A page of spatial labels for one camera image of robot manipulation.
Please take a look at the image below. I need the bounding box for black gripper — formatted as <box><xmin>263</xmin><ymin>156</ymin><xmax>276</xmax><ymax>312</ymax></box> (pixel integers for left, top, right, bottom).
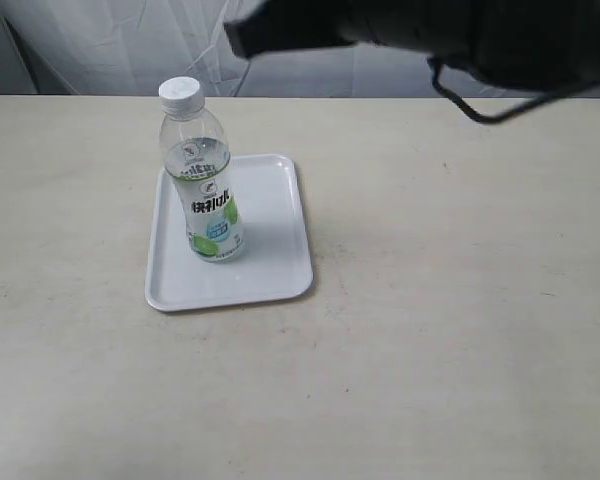
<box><xmin>223</xmin><ymin>0</ymin><xmax>353</xmax><ymax>59</ymax></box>

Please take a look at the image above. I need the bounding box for clear bottle white cap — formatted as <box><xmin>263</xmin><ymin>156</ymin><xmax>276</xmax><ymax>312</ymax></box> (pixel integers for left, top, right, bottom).
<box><xmin>158</xmin><ymin>76</ymin><xmax>244</xmax><ymax>262</ymax></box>

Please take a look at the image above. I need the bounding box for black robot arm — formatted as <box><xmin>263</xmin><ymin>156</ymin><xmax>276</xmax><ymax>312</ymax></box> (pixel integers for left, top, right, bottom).
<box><xmin>224</xmin><ymin>0</ymin><xmax>600</xmax><ymax>91</ymax></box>

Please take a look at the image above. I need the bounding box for white rectangular plastic tray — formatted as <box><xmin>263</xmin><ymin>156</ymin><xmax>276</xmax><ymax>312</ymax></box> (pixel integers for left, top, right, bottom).
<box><xmin>145</xmin><ymin>154</ymin><xmax>314</xmax><ymax>313</ymax></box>

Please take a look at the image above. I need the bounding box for white backdrop cloth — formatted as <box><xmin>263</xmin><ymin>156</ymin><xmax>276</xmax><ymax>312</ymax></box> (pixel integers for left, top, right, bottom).
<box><xmin>0</xmin><ymin>0</ymin><xmax>600</xmax><ymax>99</ymax></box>

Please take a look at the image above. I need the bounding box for black cable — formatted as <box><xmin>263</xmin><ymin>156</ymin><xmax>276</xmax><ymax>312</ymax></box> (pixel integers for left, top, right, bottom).
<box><xmin>427</xmin><ymin>54</ymin><xmax>600</xmax><ymax>125</ymax></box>

